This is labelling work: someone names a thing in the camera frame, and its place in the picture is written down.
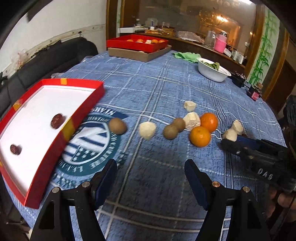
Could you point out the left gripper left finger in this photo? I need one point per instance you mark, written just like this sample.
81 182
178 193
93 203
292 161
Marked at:
54 220

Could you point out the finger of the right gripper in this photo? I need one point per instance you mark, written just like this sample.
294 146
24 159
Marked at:
244 153
253 144

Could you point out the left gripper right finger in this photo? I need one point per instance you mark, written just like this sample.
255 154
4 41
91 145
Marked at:
246 222

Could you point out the orange tangerine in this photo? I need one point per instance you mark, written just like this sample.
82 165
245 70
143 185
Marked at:
209 121
199 136

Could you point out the brown kiwi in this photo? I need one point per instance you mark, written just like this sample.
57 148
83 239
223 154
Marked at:
117 126
170 132
179 123

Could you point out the dark red jujube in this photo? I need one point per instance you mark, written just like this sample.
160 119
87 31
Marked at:
16 150
57 121

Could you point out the person's right hand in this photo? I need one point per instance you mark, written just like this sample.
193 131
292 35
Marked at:
285 200

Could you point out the black red small jar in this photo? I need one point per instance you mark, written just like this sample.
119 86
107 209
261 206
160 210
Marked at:
254 93

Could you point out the black device on table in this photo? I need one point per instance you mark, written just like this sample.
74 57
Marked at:
238 79

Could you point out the white bowl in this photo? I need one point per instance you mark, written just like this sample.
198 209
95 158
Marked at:
206 71

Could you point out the green leaves in bowl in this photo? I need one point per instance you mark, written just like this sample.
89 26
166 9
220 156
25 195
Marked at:
214 65

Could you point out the blue plaid tablecloth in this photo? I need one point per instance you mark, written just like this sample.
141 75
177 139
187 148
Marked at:
151 198

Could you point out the red tray with white inside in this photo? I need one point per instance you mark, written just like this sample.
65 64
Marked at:
27 124

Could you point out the green cloth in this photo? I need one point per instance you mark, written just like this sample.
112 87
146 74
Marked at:
187 56

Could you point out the pink cup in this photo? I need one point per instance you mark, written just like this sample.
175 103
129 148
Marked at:
220 42

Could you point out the wooden sideboard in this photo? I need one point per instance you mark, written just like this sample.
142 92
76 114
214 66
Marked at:
180 45

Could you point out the brown cardboard box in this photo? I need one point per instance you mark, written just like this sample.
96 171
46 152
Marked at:
137 55

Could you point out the far red tray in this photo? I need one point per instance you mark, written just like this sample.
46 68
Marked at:
148 44

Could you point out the black sofa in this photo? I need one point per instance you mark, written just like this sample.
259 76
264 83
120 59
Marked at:
57 58

